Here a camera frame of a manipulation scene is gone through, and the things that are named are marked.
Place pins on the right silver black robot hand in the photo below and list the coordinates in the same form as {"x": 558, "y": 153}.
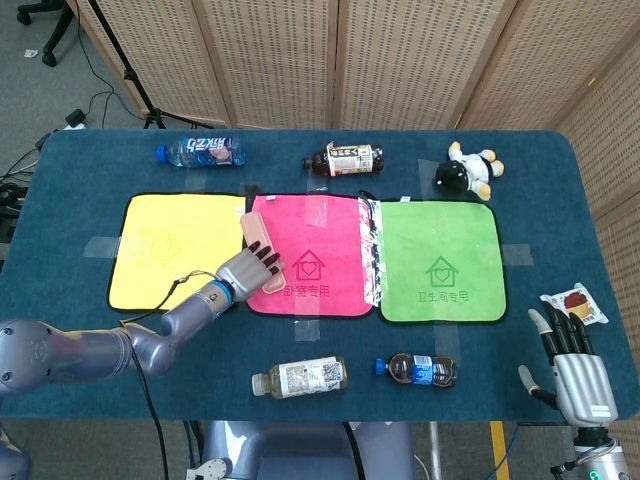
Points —
{"x": 585, "y": 385}

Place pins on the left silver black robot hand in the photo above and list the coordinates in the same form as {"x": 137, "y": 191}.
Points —
{"x": 240, "y": 275}

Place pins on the pink rectangular bar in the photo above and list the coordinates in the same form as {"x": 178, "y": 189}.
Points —
{"x": 252, "y": 227}

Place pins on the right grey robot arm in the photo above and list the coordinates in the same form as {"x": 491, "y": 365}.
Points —
{"x": 600, "y": 460}

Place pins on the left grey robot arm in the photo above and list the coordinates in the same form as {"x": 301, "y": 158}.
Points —
{"x": 75, "y": 350}

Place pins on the yellow microfibre cloth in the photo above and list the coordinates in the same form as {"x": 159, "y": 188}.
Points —
{"x": 165, "y": 235}

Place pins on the pink microfibre cloth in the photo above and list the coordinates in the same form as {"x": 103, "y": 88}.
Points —
{"x": 325, "y": 235}

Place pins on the green microfibre cloth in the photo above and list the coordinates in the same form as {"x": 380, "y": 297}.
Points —
{"x": 440, "y": 235}

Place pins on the white snack packet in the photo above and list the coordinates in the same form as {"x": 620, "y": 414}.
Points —
{"x": 580, "y": 301}

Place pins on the clear tape strip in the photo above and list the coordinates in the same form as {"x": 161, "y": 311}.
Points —
{"x": 517, "y": 254}
{"x": 447, "y": 340}
{"x": 102, "y": 246}
{"x": 307, "y": 330}
{"x": 429, "y": 167}

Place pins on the pale yellow drink bottle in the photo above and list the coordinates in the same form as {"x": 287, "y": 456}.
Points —
{"x": 305, "y": 376}

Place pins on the clear bottle blue label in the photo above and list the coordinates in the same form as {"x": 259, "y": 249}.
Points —
{"x": 205, "y": 151}

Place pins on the crinkled clear plastic strip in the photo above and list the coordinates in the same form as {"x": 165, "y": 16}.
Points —
{"x": 370, "y": 250}

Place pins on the brown tea bottle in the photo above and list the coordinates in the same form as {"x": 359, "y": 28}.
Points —
{"x": 350, "y": 159}

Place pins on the cola bottle blue label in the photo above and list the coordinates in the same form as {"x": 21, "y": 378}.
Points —
{"x": 420, "y": 371}

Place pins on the grey robot torso base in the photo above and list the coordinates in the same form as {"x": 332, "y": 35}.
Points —
{"x": 280, "y": 450}

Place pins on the black tripod stand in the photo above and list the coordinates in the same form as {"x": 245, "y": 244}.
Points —
{"x": 152, "y": 116}

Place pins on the dark blue table cover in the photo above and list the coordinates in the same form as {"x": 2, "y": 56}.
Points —
{"x": 70, "y": 200}

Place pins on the black white power adapter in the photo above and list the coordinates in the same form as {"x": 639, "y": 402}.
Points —
{"x": 75, "y": 119}

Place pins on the black white plush toy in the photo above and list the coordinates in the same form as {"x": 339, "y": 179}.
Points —
{"x": 460, "y": 172}

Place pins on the woven folding screen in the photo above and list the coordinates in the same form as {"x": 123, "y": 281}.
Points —
{"x": 400, "y": 60}

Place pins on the black office chair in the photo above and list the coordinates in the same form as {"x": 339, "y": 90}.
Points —
{"x": 55, "y": 35}

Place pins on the white paper scrap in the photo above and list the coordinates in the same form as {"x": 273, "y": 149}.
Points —
{"x": 31, "y": 53}

